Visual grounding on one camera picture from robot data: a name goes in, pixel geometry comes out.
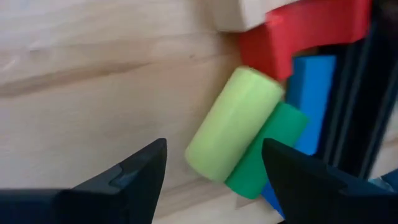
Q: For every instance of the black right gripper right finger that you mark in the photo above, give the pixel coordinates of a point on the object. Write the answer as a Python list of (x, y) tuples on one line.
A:
[(311, 202)]

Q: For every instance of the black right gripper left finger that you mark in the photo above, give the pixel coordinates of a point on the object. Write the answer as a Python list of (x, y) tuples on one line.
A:
[(109, 202)]

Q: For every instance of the blue plank block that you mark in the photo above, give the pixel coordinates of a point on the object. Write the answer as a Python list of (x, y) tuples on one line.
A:
[(270, 196), (311, 93)]

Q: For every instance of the light green cylinder block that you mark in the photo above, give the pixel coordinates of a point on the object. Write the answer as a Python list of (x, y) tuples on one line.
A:
[(233, 124)]

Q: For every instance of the red block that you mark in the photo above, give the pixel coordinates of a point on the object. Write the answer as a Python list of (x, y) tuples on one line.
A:
[(280, 40)]

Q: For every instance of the natural wood block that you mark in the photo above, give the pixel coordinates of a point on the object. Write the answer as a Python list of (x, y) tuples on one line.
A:
[(242, 15)]

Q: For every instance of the black aluminium table frame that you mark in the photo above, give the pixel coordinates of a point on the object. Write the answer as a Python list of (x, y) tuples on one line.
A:
[(357, 93)]

